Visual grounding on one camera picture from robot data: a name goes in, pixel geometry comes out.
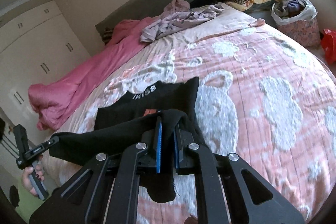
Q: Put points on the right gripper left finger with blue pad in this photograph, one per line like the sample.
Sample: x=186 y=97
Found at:
x=157 y=144

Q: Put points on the red plastic bag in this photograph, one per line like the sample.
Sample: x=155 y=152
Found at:
x=328 y=44

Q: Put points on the black IKISS sweater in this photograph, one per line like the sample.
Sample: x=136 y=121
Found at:
x=122 y=124

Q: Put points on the mauve fluffy garment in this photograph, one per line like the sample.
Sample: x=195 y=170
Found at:
x=176 y=6

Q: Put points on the pink white patterned bedspread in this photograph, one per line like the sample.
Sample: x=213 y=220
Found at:
x=260 y=94

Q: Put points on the white plastic bag with clothes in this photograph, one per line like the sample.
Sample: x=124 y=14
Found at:
x=290 y=11

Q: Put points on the pink folded duvet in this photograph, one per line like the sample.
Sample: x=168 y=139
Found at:
x=56 y=102

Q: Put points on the striped dark pillow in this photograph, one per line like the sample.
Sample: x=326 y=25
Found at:
x=107 y=35

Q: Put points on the crumpled lilac garment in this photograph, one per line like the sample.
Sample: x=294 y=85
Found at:
x=180 y=21

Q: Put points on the person's left hand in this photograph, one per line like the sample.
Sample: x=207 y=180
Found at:
x=32 y=173

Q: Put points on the floral pink storage box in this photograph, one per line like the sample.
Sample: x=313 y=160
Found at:
x=306 y=33

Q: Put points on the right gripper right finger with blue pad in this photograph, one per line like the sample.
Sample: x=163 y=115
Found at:
x=178 y=146

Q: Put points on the white built-in wardrobe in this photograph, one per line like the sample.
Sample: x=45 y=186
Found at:
x=37 y=46

